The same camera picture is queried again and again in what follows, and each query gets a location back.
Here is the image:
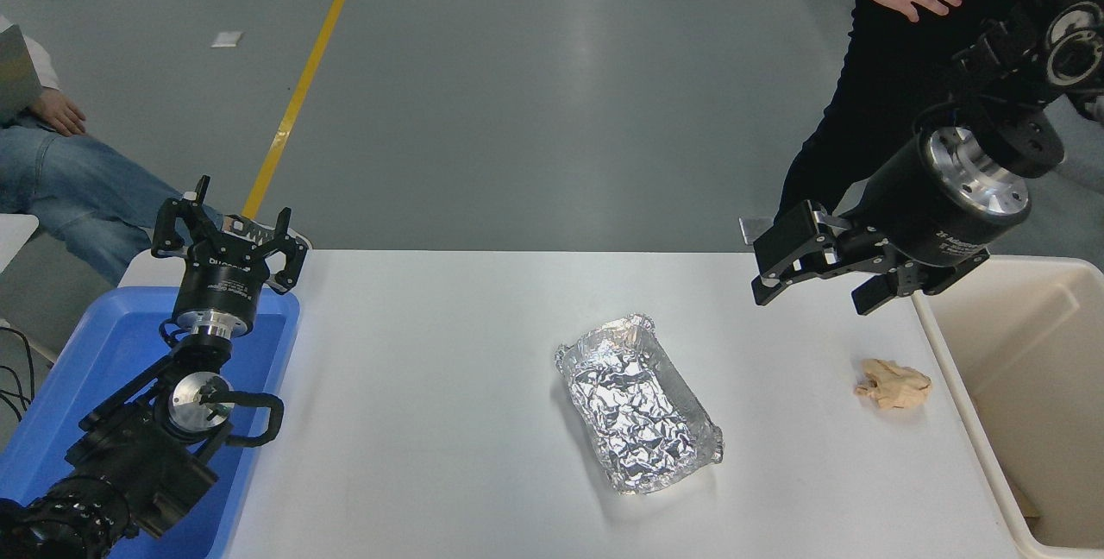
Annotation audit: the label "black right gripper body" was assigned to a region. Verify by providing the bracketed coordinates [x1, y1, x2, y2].
[850, 133, 992, 272]

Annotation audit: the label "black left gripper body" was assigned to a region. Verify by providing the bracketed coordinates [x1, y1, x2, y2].
[172, 245, 271, 338]

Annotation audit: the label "foil tray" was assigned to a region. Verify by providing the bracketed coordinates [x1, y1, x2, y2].
[554, 313, 725, 497]

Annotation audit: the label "crumpled tan paper ball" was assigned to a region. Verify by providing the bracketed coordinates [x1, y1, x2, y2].
[854, 358, 933, 411]

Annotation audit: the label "person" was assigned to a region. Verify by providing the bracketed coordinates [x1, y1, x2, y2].
[776, 0, 1104, 223]
[0, 14, 311, 292]

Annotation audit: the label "blue plastic tray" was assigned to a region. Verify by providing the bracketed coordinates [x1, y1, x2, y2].
[0, 286, 301, 559]

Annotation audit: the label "large pale bin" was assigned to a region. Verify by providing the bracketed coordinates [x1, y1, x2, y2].
[912, 255, 1104, 559]

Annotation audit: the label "white side table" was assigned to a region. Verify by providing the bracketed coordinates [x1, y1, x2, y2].
[0, 213, 41, 275]

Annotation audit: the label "grey laptop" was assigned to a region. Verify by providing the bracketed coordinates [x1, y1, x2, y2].
[0, 24, 44, 125]

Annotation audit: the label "black cables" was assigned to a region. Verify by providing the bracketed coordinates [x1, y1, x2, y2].
[0, 324, 37, 422]

